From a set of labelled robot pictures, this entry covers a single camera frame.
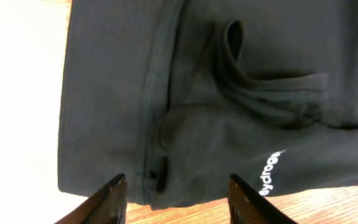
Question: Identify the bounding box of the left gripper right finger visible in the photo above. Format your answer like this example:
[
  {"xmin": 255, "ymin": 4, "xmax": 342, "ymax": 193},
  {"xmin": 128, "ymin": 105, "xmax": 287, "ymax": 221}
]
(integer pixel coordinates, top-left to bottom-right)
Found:
[{"xmin": 227, "ymin": 174, "xmax": 296, "ymax": 224}]

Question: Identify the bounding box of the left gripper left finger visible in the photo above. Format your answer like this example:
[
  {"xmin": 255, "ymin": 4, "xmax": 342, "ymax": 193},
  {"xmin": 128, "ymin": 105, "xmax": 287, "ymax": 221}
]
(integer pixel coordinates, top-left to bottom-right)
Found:
[{"xmin": 55, "ymin": 174, "xmax": 127, "ymax": 224}]

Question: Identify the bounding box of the black t-shirt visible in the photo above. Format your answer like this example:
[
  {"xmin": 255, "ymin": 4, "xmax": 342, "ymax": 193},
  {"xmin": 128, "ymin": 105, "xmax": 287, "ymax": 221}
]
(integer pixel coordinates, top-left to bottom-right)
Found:
[{"xmin": 58, "ymin": 0, "xmax": 358, "ymax": 209}]

